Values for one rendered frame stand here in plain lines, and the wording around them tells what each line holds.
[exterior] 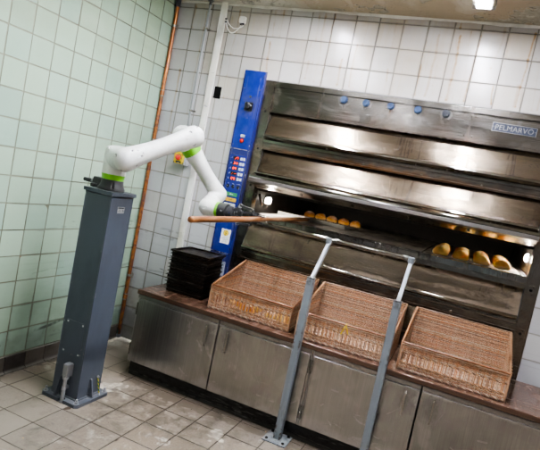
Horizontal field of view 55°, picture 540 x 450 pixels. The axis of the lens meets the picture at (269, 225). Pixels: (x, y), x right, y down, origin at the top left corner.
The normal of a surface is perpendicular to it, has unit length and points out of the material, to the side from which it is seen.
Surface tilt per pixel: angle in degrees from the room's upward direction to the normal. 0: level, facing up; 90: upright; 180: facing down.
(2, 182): 90
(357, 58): 90
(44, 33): 90
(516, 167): 70
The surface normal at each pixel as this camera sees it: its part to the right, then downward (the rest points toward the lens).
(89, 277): -0.39, 0.00
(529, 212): -0.28, -0.32
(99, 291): 0.90, 0.22
